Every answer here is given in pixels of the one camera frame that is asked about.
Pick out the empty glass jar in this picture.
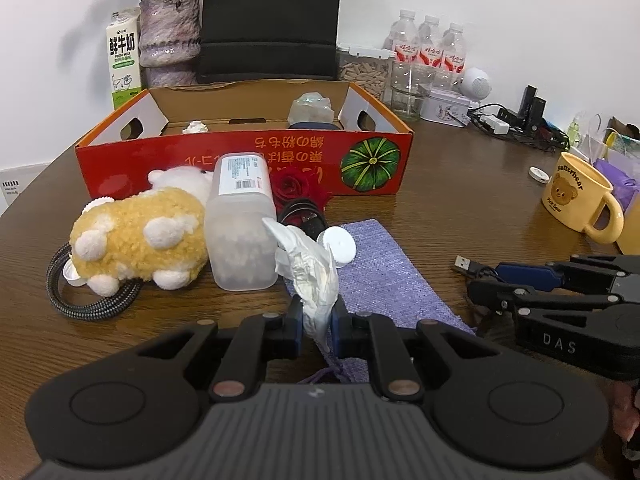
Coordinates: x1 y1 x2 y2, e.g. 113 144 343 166
390 60 435 122

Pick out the tall yellow container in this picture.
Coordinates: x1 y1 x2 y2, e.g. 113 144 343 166
616 200 640 256

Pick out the black charger device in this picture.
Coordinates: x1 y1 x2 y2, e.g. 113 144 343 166
517 85 547 131

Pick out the red cardboard box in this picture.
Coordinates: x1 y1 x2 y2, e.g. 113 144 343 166
75 80 415 201

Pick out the grey braided cable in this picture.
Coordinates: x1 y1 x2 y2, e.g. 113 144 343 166
46 242 146 318

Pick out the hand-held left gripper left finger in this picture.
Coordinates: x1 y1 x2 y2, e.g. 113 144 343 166
134 296 306 403

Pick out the white flat cap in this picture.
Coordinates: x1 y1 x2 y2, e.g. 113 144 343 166
318 226 357 268

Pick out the long tissue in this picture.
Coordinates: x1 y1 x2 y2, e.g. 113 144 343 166
262 217 340 356

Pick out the red rose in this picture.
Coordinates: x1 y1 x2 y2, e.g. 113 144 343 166
270 167 333 211

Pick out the yellow white plush toy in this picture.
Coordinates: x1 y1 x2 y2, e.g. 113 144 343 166
69 167 216 297

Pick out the black charging cable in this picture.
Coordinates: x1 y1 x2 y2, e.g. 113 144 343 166
276 199 328 241

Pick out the wooden desktop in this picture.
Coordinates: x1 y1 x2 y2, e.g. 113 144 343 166
0 120 640 480

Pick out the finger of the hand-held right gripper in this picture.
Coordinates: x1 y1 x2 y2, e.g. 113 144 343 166
494 255 640 291
466 277 624 317

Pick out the clear cotton swab container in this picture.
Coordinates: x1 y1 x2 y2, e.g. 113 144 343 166
204 152 280 292

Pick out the black cable tangle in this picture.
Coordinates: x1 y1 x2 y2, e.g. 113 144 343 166
467 102 571 151

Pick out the white green milk carton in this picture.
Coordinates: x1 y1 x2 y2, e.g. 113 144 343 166
106 7 142 111

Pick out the clear water bottle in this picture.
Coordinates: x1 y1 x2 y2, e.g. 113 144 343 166
440 22 468 92
384 9 420 86
417 15 443 88

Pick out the paper gift bag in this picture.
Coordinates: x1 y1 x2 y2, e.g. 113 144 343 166
602 117 640 161

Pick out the purple ceramic vase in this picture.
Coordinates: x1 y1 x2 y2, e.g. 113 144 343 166
138 0 202 88

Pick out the small clear bottle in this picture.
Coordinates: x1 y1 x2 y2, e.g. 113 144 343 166
567 112 586 148

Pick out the clear plastic bag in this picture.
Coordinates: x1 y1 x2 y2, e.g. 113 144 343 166
289 92 333 126

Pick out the black USB cable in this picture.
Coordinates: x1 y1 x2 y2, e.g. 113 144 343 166
452 255 501 281

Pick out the white tin box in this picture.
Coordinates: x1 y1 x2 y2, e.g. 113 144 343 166
420 87 478 127

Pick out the purple plastic bag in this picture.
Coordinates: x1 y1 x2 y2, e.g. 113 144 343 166
592 157 640 211

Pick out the person's right hand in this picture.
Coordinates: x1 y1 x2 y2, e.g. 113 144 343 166
611 380 640 445

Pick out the yellow bear mug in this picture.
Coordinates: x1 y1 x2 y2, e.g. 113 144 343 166
541 151 626 246

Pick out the white power strip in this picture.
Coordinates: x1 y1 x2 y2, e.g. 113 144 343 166
477 114 511 134

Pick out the clear pellet container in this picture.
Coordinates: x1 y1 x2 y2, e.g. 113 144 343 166
336 45 393 103

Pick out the purple drawstring pouch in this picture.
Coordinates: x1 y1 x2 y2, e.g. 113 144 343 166
282 218 476 383

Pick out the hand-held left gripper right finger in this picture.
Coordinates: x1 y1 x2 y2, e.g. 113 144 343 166
330 296 501 403

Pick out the white round speaker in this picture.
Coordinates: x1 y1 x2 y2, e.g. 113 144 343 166
460 66 493 102

